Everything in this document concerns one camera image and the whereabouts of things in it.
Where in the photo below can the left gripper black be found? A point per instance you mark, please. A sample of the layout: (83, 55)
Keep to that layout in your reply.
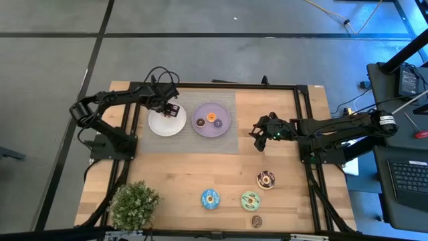
(157, 104)

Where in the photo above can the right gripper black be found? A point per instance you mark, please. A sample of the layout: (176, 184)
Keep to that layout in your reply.
(275, 129)

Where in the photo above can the small orange frosted donut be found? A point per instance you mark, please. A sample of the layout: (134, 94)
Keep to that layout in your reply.
(211, 117)

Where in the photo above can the large chocolate frosted donut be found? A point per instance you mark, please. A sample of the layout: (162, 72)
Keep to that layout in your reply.
(265, 180)

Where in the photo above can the large green frosted donut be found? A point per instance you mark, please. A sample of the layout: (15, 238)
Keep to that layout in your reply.
(250, 201)

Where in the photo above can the large blue frosted donut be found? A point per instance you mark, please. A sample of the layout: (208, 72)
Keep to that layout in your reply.
(210, 199)

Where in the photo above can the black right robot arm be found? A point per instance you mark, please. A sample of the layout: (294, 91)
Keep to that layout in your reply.
(334, 126)

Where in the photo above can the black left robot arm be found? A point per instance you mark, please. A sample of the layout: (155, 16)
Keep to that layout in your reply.
(110, 97)

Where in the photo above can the white round plate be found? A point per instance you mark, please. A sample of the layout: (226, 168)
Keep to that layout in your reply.
(165, 128)

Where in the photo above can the small chocolate frosted donut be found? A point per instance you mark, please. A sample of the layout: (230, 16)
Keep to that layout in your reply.
(200, 122)

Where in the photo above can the grey woven table mat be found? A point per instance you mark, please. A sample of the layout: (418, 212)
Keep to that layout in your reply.
(187, 144)

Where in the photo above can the purple round plate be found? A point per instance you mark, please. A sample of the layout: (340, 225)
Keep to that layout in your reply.
(208, 132)

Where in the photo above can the small purple frosted donut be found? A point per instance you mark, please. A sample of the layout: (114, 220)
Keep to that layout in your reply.
(217, 124)

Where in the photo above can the small brown sprinkled donut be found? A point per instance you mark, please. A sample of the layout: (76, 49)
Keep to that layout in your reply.
(257, 221)

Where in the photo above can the white paper sheet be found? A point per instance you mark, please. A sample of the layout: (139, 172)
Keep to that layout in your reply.
(351, 164)

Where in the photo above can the green potted plant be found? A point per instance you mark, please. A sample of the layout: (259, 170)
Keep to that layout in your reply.
(133, 205)

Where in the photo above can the black side desk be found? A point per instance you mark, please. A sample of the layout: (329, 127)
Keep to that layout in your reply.
(384, 87)

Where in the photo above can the white thin rod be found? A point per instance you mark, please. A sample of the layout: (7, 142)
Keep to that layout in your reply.
(409, 102)

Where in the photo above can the black keyboard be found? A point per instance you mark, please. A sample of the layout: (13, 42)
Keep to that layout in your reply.
(409, 177)

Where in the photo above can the black electronic device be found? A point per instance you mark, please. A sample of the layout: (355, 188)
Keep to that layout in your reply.
(408, 82)

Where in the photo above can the black pole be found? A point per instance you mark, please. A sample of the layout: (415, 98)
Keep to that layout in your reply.
(406, 50)

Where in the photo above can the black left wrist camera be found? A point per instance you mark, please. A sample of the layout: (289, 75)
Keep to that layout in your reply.
(168, 91)

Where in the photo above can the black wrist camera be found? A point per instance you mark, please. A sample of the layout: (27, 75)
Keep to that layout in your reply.
(272, 117)
(168, 91)

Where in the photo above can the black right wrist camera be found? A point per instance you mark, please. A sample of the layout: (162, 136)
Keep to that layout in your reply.
(272, 117)

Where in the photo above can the black metal table frame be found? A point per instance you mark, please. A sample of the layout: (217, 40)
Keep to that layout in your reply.
(234, 86)

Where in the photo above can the black overhead mount bar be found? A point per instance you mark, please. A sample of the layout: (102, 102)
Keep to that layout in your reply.
(67, 234)

